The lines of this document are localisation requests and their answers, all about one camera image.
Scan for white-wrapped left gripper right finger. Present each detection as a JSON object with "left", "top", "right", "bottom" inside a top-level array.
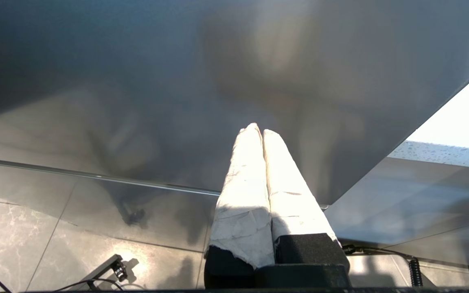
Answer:
[{"left": 262, "top": 129, "right": 351, "bottom": 272}]

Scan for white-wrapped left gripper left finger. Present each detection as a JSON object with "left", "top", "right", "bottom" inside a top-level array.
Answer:
[{"left": 204, "top": 123, "right": 276, "bottom": 289}]

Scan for grey under-counter cabinet front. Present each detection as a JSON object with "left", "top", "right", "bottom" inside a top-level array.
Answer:
[{"left": 326, "top": 157, "right": 469, "bottom": 269}]

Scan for tall white-sided grey cabinet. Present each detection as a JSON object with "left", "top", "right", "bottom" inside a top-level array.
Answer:
[{"left": 0, "top": 0, "right": 469, "bottom": 209}]

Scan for black cable with plug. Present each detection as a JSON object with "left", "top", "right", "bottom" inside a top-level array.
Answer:
[{"left": 342, "top": 244, "right": 416, "bottom": 261}]

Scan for black coiled cable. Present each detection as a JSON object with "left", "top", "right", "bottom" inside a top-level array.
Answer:
[{"left": 408, "top": 256, "right": 423, "bottom": 287}]

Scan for black metal bracket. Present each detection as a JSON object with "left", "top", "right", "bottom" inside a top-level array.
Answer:
[{"left": 82, "top": 254, "right": 129, "bottom": 291}]

